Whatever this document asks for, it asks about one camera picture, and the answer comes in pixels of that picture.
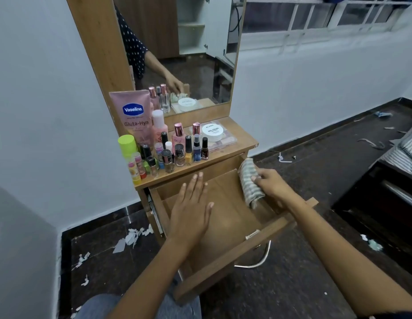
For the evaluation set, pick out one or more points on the person's right hand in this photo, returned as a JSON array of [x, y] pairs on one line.
[[277, 187]]

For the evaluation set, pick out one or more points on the person's left hand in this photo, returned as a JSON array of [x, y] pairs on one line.
[[189, 215]]

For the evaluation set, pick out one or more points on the green checked cloth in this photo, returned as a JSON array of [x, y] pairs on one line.
[[247, 182]]

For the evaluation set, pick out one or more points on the wooden drawer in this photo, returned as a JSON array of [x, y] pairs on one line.
[[226, 212]]

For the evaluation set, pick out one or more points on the glitter capped nail polish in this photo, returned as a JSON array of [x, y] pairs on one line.
[[167, 162]]

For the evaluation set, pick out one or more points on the nude nail polish bottle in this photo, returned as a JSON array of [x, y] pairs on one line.
[[179, 157]]

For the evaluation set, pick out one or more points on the small dark nail polish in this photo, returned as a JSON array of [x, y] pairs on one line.
[[152, 167]]

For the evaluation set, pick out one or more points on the yellow nail polish bottle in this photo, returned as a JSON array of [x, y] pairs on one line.
[[188, 151]]

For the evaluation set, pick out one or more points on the blue nail polish bottle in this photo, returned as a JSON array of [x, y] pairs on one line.
[[197, 151]]

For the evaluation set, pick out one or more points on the maroon nail polish bottle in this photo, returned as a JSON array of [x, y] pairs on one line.
[[204, 151]]

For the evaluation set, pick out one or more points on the clear box of mini bottles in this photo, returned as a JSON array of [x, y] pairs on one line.
[[227, 142]]

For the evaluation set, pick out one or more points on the yellow lip balm stick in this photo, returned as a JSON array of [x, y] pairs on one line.
[[135, 174]]

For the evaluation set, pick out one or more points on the white capped nail polish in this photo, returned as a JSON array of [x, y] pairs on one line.
[[168, 146]]

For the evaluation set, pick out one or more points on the pink perfume bottle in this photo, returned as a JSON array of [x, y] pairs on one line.
[[178, 139]]

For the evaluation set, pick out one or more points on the gold nail polish bottle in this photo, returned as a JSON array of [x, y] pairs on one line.
[[164, 137]]

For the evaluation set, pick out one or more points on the white round jar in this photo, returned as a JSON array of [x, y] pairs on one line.
[[212, 132]]

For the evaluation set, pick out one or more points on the clear perfume bottle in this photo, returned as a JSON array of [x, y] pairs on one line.
[[196, 127]]

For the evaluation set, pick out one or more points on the pink bottle with white cap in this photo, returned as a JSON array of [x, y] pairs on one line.
[[158, 129]]

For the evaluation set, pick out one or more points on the green cylindrical stick container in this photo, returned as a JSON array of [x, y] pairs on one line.
[[127, 147]]

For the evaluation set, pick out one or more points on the pink Vaseline lotion tube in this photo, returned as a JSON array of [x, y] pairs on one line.
[[133, 112]]

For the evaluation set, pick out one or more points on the person's left forearm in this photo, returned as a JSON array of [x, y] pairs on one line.
[[149, 285]]

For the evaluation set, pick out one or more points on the person's right forearm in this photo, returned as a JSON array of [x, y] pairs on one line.
[[352, 262]]

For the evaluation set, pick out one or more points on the person's grey jeans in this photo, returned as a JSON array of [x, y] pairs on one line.
[[99, 305]]

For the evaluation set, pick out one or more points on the torn white paper pile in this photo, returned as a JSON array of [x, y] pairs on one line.
[[129, 237]]

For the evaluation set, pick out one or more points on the grey curved strip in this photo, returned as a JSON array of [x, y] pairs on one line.
[[375, 146]]

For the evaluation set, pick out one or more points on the crumpled white paper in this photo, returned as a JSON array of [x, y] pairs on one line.
[[375, 245]]

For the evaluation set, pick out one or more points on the white paper scrap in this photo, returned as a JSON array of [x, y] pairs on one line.
[[75, 311], [85, 281], [81, 260]]

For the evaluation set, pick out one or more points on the blue crumpled wrapper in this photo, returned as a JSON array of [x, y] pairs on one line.
[[383, 114]]

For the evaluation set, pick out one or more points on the dressing table mirror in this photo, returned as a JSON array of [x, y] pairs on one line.
[[192, 69]]

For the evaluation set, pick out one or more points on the white barred window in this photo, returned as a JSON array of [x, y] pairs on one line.
[[292, 39]]

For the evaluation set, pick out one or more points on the navy dotted sleeve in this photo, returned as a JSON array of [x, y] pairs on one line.
[[399, 316]]

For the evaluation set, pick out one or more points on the wooden dressing table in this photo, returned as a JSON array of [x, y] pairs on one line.
[[96, 46]]

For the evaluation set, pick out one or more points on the metal drawer rail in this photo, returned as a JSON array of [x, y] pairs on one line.
[[156, 217]]

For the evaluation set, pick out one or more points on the dark wooden bed frame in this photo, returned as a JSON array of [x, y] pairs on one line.
[[375, 212]]

